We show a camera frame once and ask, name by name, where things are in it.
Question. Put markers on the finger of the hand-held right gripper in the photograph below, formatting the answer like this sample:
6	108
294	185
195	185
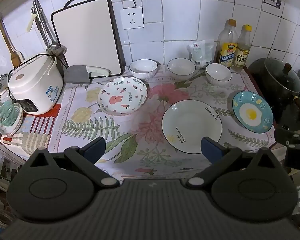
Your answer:
291	137

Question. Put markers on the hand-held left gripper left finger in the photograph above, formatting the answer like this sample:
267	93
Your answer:
96	148

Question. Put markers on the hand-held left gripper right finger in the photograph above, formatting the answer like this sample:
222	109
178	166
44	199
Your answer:
211	150

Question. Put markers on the large white plate black rim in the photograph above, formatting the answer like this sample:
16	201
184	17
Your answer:
190	122

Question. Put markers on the blue fried egg plate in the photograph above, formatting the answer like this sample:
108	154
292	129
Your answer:
252	112

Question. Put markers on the rabbit print plate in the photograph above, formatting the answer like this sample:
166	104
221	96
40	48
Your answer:
122	96

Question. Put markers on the white ribbed bowl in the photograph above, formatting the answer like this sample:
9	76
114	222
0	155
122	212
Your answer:
218	73
143	68
181	67

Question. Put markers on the black wok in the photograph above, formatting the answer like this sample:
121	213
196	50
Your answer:
267	100

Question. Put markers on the floral tablecloth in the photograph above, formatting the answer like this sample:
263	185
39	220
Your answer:
145	125

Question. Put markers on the glass wok lid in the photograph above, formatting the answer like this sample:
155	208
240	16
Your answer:
280	76

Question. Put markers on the striped cloth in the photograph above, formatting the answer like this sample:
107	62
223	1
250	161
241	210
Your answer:
32	132

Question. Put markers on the white rice cooker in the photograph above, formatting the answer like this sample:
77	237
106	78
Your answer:
32	80

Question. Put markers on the clear vinegar bottle yellow cap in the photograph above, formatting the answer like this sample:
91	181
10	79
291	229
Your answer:
242	55

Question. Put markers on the clear plastic salt bag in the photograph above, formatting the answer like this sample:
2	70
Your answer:
200	53

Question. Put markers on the glass bowl teal pattern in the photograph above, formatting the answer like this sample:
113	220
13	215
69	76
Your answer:
5	112

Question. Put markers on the oil bottle yellow label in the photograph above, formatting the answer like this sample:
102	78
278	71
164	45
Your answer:
226	47

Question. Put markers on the wooden spatula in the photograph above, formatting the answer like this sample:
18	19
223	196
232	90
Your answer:
11	51

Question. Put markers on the white cutting board dark frame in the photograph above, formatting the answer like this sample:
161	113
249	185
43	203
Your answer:
86	35

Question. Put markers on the white wall socket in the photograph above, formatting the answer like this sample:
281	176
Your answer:
132	17

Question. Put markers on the wall sticker label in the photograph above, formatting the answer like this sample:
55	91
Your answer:
272	2

